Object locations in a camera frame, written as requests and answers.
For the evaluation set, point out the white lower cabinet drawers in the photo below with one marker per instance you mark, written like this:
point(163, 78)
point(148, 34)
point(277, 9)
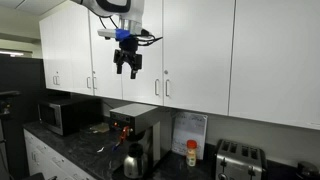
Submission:
point(43, 159)

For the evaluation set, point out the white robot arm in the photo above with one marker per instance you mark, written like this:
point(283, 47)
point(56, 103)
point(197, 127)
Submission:
point(130, 14)

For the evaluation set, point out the orange lid creamer bottle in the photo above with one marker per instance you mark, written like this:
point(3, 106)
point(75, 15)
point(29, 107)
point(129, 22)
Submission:
point(191, 156)

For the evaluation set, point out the white wrist camera with blue mount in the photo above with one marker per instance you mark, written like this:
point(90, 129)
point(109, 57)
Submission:
point(121, 34)

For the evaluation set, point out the steel coffee carafe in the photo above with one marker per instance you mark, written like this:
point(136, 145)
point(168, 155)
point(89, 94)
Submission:
point(135, 162)

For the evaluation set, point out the silver four-slot toaster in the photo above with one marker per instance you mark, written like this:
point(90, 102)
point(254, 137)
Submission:
point(238, 161)

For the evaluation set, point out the white paper sign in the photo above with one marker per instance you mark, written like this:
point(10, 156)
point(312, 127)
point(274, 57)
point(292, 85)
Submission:
point(189, 126)

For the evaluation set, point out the black steel microwave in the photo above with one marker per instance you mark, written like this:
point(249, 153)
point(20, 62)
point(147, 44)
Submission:
point(68, 116)

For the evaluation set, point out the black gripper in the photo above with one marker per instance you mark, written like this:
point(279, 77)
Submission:
point(126, 53)

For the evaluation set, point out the steel commercial coffeemaker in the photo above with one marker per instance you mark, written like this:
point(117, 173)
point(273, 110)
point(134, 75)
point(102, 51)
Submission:
point(148, 125)

